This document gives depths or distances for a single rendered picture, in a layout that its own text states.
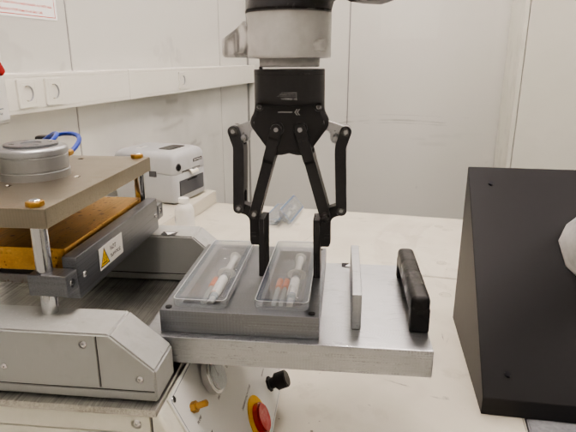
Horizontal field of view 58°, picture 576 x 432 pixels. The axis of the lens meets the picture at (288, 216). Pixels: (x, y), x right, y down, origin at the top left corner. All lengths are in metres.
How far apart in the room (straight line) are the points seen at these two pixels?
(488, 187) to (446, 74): 2.08
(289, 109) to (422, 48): 2.49
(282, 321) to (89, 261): 0.21
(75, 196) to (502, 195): 0.70
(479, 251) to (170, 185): 1.05
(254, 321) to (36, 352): 0.21
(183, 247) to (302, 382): 0.29
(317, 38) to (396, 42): 2.50
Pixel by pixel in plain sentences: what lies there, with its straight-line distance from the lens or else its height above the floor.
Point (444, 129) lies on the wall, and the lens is 3.06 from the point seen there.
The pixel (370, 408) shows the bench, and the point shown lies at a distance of 0.82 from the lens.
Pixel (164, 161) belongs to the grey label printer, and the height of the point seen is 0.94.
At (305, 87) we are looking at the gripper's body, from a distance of 0.54.
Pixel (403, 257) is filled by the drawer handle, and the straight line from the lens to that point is 0.65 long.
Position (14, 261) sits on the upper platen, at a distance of 0.60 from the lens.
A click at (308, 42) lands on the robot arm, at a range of 0.53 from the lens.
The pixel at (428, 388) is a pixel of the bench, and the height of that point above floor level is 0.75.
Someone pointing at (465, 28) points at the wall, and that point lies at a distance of 3.04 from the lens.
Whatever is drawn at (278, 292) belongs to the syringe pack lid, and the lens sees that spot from 0.55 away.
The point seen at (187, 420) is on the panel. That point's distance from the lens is 0.57.
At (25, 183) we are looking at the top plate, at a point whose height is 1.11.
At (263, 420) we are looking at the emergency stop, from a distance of 0.72.
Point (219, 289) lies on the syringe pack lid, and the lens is 0.57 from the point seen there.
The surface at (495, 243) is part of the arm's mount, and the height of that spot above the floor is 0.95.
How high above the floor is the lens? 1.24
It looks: 17 degrees down
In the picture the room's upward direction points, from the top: straight up
